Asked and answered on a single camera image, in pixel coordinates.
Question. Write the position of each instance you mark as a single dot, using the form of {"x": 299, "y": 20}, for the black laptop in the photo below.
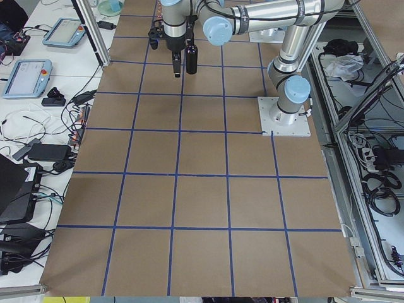
{"x": 19, "y": 183}

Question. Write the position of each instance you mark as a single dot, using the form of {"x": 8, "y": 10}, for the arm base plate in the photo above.
{"x": 271, "y": 36}
{"x": 274, "y": 122}

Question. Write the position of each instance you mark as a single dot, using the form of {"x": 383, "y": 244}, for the black power adapter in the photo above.
{"x": 49, "y": 152}

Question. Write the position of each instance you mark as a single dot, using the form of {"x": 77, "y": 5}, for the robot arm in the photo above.
{"x": 221, "y": 23}

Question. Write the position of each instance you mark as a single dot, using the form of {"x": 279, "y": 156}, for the teach pendant near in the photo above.
{"x": 28, "y": 79}

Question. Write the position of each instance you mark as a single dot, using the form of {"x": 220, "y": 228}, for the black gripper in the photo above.
{"x": 174, "y": 43}

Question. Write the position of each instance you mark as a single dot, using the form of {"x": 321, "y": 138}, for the aluminium frame post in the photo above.
{"x": 88, "y": 20}

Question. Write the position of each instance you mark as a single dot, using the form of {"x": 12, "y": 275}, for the teach pendant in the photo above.
{"x": 28, "y": 79}
{"x": 66, "y": 33}

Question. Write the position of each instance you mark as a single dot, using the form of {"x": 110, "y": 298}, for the teach pendant far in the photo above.
{"x": 66, "y": 33}

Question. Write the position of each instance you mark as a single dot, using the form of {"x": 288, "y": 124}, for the dark wine bottle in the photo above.
{"x": 191, "y": 52}

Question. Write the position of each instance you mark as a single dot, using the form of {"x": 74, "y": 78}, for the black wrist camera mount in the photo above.
{"x": 155, "y": 33}

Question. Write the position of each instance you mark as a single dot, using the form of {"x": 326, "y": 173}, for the green bowl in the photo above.
{"x": 110, "y": 7}

